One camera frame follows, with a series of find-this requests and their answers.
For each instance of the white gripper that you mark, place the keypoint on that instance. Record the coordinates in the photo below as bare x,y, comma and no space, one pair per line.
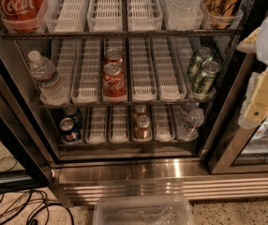
257,109

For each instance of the clear water bottle shelf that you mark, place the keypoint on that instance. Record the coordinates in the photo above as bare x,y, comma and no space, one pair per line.
191,118
184,14
48,80

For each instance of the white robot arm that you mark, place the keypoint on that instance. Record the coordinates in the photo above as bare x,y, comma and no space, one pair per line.
262,56

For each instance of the clear water bottle bottom shelf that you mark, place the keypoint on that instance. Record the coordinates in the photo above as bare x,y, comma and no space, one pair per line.
191,118

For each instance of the glass fridge door right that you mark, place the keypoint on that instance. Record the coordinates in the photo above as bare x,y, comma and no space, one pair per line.
234,150

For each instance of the clear water bottle top shelf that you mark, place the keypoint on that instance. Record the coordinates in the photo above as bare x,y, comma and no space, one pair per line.
184,14

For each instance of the steel fridge base grille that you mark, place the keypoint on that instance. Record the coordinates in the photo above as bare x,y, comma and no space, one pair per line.
86,183

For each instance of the large red Coca-Cola bottle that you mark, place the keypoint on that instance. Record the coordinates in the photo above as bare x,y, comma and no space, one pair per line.
22,15

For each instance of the black fridge door left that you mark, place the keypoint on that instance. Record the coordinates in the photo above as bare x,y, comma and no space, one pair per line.
35,172

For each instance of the front green soda can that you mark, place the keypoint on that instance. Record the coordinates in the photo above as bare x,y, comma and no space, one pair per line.
206,77

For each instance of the green soda can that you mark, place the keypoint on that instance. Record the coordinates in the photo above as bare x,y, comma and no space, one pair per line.
206,77
201,55

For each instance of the rear green soda can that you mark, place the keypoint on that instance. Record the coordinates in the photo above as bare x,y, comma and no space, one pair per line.
201,55

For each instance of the rear orange soda can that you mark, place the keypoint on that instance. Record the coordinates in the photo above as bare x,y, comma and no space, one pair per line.
139,110

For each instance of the orange soda can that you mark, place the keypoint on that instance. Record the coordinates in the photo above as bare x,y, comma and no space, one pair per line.
142,129
139,110

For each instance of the front orange soda can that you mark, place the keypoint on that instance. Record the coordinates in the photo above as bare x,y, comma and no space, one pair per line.
142,129

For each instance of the front red Coca-Cola can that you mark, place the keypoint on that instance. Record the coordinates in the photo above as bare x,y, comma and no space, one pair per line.
114,84

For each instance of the red coca-cola can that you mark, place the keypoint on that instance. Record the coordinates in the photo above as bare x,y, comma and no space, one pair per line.
114,84
114,55

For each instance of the rear red Coca-Cola can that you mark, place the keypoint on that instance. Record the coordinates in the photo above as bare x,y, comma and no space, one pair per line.
114,55

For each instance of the clear plastic bin on floor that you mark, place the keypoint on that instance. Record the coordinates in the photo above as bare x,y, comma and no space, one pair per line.
144,210

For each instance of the rear blue Pepsi can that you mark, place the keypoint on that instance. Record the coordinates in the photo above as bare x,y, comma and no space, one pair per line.
73,113

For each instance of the blue pepsi can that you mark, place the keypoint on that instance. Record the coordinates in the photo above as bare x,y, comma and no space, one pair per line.
69,131
73,113

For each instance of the front blue Pepsi can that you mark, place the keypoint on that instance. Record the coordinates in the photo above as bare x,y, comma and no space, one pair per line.
69,131

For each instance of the middle wire shelf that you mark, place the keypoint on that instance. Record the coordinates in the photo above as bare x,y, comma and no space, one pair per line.
124,103

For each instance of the wire shelf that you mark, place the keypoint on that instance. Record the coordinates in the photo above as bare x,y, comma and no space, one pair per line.
124,34
124,103

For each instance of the top wire shelf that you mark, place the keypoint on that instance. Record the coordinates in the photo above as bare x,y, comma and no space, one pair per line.
124,34

